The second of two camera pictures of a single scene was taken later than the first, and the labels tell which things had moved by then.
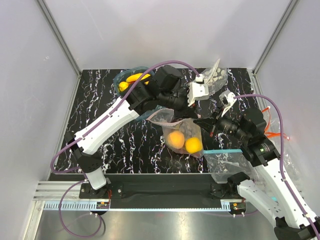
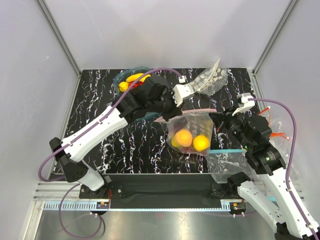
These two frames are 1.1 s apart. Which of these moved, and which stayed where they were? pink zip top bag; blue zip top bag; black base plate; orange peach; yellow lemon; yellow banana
Moved: orange peach; pink zip top bag; yellow lemon
Stayed: yellow banana; black base plate; blue zip top bag
